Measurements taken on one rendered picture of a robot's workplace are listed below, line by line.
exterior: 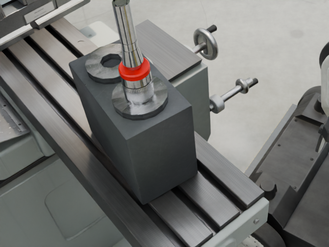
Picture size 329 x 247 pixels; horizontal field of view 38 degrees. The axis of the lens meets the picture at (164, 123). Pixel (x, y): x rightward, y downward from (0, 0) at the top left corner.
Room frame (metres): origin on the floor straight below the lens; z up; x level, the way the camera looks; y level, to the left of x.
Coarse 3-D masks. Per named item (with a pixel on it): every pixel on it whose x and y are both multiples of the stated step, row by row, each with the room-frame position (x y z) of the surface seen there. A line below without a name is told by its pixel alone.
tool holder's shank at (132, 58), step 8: (120, 0) 0.54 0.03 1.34; (128, 0) 0.53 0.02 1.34; (120, 8) 0.52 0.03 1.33; (128, 8) 0.53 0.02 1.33; (120, 16) 0.52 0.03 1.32; (128, 16) 0.53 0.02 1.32; (120, 24) 0.53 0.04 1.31; (128, 24) 0.52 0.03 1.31; (120, 32) 0.53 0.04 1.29; (128, 32) 0.52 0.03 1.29; (120, 40) 0.53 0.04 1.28; (128, 40) 0.52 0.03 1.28; (136, 40) 0.53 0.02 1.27; (128, 48) 0.52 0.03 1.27; (136, 48) 0.53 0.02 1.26; (128, 56) 0.52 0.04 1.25; (136, 56) 0.52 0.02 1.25; (128, 64) 0.52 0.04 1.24; (136, 64) 0.52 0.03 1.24
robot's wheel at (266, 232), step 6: (258, 228) 0.57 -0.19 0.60; (264, 228) 0.57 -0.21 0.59; (270, 228) 0.57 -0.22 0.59; (252, 234) 0.56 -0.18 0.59; (258, 234) 0.56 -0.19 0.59; (264, 234) 0.56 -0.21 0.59; (270, 234) 0.56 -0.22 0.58; (276, 234) 0.56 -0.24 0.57; (246, 240) 0.59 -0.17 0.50; (252, 240) 0.58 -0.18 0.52; (258, 240) 0.55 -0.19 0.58; (264, 240) 0.54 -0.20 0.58; (270, 240) 0.54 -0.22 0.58; (276, 240) 0.55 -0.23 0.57; (282, 240) 0.55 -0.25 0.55; (240, 246) 0.60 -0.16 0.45; (246, 246) 0.59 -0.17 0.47; (252, 246) 0.58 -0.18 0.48; (258, 246) 0.57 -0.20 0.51; (264, 246) 0.54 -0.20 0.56; (270, 246) 0.53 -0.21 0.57; (276, 246) 0.53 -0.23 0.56; (282, 246) 0.54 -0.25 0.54
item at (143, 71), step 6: (144, 60) 0.54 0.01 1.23; (120, 66) 0.54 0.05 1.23; (144, 66) 0.53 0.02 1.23; (120, 72) 0.53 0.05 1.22; (126, 72) 0.52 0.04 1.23; (132, 72) 0.52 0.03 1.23; (138, 72) 0.52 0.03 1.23; (144, 72) 0.52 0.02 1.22; (126, 78) 0.52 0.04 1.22; (132, 78) 0.51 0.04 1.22; (138, 78) 0.51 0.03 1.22
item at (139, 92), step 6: (150, 72) 0.53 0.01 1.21; (120, 78) 0.53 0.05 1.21; (144, 78) 0.52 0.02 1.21; (150, 78) 0.53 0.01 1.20; (126, 84) 0.52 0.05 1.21; (132, 84) 0.51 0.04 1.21; (138, 84) 0.51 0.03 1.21; (144, 84) 0.52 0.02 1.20; (150, 84) 0.52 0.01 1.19; (126, 90) 0.52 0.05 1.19; (132, 90) 0.51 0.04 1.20; (138, 90) 0.51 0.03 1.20; (144, 90) 0.51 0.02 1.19; (150, 90) 0.52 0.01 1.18; (126, 96) 0.52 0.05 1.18; (132, 96) 0.51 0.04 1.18; (138, 96) 0.51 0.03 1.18; (144, 96) 0.51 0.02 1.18; (150, 96) 0.52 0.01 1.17; (132, 102) 0.52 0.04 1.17; (138, 102) 0.51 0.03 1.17; (144, 102) 0.51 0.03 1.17
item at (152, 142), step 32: (96, 64) 0.62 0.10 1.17; (96, 96) 0.56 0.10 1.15; (160, 96) 0.52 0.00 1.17; (96, 128) 0.60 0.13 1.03; (128, 128) 0.48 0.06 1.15; (160, 128) 0.48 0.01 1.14; (192, 128) 0.50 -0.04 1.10; (128, 160) 0.47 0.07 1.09; (160, 160) 0.48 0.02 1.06; (192, 160) 0.50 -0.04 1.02; (160, 192) 0.47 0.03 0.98
